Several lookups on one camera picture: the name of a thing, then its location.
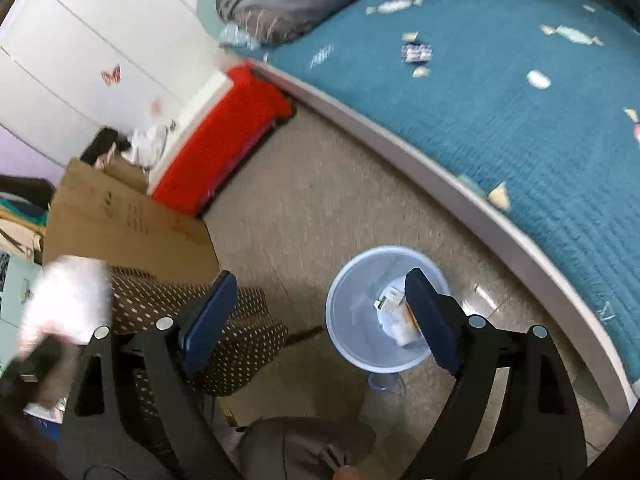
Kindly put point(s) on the folded beige and teal cloths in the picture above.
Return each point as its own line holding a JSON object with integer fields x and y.
{"x": 20, "y": 220}

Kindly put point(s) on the white paper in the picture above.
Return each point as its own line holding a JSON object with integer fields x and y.
{"x": 70, "y": 295}

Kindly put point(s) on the mint drawer cabinet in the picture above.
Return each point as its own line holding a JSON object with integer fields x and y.
{"x": 15, "y": 285}

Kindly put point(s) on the white plastic bag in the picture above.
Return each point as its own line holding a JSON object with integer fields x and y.
{"x": 147, "y": 142}

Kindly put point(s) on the person's grey trouser leg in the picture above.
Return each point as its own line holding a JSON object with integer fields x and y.
{"x": 300, "y": 450}

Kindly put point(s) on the white wardrobe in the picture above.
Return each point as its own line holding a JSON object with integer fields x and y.
{"x": 75, "y": 35}

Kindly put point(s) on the large cardboard box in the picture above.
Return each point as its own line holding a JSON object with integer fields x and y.
{"x": 125, "y": 230}

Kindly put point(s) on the teal bed with candy print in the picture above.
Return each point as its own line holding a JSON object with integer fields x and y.
{"x": 500, "y": 135}

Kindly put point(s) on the red cloth covered bench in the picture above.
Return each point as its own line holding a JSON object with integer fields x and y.
{"x": 220, "y": 145}

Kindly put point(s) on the brown dotted tablecloth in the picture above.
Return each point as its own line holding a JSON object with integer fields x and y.
{"x": 250, "y": 330}

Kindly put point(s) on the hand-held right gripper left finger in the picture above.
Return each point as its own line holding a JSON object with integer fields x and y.
{"x": 210, "y": 310}

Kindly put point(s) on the clear plastic bottle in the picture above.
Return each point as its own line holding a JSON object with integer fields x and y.
{"x": 385, "y": 390}

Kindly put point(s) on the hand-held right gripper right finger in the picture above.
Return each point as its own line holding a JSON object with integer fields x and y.
{"x": 430, "y": 320}

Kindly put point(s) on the white bed frame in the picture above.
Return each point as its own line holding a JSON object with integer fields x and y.
{"x": 525, "y": 255}

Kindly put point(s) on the black bag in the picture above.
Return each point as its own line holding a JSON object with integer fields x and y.
{"x": 102, "y": 140}

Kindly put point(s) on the light blue plastic bin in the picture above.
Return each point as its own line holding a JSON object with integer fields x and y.
{"x": 355, "y": 310}

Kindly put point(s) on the pile of snack wrappers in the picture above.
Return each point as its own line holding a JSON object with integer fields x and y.
{"x": 392, "y": 310}

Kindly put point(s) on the red butterfly sticker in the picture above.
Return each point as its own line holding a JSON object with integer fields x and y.
{"x": 111, "y": 76}

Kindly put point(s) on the small pink butterfly sticker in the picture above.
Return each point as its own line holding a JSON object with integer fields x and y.
{"x": 156, "y": 106}

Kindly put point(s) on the light blue pillow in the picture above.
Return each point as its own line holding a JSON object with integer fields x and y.
{"x": 237, "y": 37}

